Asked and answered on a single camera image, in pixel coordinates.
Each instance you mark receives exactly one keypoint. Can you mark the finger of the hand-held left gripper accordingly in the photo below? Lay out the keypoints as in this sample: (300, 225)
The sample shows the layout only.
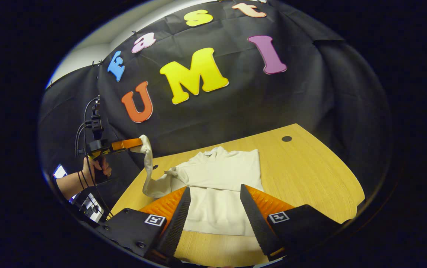
(128, 144)

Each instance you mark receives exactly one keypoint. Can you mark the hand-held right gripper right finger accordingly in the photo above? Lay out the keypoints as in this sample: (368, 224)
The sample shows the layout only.
(256, 223)

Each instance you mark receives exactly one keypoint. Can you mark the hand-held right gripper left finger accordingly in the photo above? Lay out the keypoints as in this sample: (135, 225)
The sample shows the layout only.
(178, 227)

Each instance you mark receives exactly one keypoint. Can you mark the cream sweatshirt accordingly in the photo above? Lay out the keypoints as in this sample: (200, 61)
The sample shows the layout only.
(221, 175)

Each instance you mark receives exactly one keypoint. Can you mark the computer monitor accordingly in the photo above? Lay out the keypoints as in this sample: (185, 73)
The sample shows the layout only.
(59, 172)

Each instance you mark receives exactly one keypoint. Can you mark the row of black cloth clips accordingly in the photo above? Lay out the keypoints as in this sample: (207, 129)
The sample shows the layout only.
(134, 33)

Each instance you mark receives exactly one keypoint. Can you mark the black backdrop cloth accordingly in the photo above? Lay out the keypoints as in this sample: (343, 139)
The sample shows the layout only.
(236, 111)

